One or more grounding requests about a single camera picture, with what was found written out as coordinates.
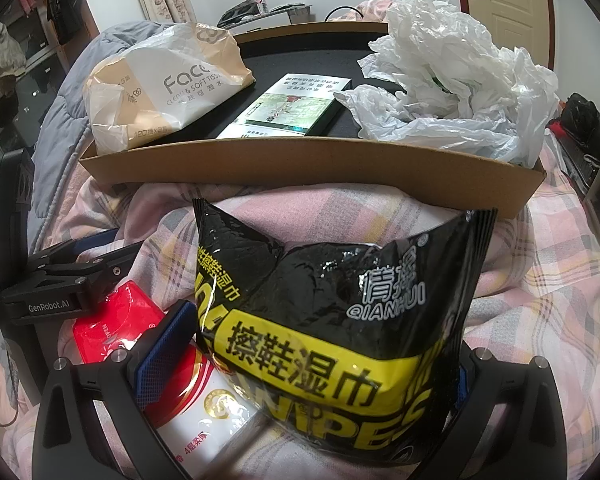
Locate pink plaid blanket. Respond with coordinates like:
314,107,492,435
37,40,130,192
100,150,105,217
0,0,600,480

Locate grey quilt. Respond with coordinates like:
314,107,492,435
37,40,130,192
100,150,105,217
27,22,181,241

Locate black yellow shoe wipes pack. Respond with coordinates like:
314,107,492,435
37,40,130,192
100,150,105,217
192,197,498,468

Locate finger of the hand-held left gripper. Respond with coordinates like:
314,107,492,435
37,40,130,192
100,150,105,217
2,244,144,306
26,230,122,270

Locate black patterned object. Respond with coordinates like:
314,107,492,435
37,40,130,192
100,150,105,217
216,0,262,28

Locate cream panel door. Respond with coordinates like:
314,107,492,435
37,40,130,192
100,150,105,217
452,0,551,61

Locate black cable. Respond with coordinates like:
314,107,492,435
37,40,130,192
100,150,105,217
324,7,363,23

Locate silver green cigarette box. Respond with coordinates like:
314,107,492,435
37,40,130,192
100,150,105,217
215,74,353,140

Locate red white tissue pack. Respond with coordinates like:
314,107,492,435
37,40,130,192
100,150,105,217
72,280,276,480

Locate dark floor clutter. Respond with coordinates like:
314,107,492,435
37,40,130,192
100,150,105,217
547,92,600,196

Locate brown cardboard box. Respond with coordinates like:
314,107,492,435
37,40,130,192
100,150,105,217
78,21,546,218

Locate beige facial tissue pack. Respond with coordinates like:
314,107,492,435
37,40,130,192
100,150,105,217
82,22,257,156

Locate black hanging garment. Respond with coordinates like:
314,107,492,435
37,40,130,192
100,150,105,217
45,0,88,43

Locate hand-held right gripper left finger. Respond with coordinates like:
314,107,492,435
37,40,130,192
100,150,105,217
31,299,198,480

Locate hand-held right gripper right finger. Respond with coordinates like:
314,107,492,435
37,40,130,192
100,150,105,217
425,342,566,480

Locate dark storage shelf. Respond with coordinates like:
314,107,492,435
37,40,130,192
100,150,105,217
0,0,56,171

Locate crumpled white plastic bag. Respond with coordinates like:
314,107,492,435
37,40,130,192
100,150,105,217
332,0,561,168

